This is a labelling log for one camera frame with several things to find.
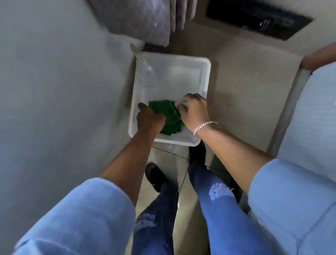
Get black left shoe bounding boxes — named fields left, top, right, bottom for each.
left=145, top=163, right=169, bottom=194

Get silver chain bracelet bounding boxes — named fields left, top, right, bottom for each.
left=193, top=121, right=219, bottom=136

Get black floor grate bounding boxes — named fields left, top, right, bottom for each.
left=205, top=0, right=313, bottom=40

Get black right shoe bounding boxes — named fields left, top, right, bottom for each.
left=189, top=141, right=207, bottom=166

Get black shoe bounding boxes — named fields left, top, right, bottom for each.
left=145, top=163, right=169, bottom=194
left=189, top=141, right=207, bottom=166

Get person's right forearm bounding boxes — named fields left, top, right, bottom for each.
left=195, top=123, right=275, bottom=195

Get person's left forearm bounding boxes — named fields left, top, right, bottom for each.
left=99, top=131, right=158, bottom=207

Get person's right hand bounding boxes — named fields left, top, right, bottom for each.
left=174, top=93, right=211, bottom=136

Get grey floor mat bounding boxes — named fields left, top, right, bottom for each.
left=88, top=0, right=198, bottom=48

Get person's left hand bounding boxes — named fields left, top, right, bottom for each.
left=137, top=102, right=166, bottom=137

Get green cloth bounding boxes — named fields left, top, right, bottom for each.
left=149, top=99, right=186, bottom=137

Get blue ripped jeans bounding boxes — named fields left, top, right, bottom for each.
left=131, top=162, right=266, bottom=255

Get another person's forearm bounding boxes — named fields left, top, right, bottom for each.
left=300, top=43, right=336, bottom=71

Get white plastic tub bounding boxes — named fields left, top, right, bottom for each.
left=128, top=51, right=212, bottom=147

